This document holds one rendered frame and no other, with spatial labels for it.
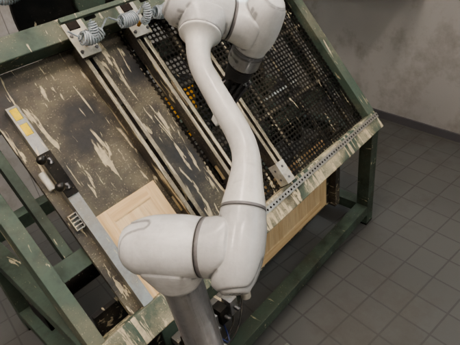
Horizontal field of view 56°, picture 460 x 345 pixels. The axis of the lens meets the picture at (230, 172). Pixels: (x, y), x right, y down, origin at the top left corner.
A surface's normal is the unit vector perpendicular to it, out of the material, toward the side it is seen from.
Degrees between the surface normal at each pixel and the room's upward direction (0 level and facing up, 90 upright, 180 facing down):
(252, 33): 103
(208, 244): 39
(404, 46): 90
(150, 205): 51
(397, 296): 0
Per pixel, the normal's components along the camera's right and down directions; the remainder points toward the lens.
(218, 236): -0.12, -0.42
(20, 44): 0.50, -0.29
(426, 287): -0.12, -0.82
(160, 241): -0.29, -0.30
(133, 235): -0.48, -0.42
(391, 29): -0.76, 0.44
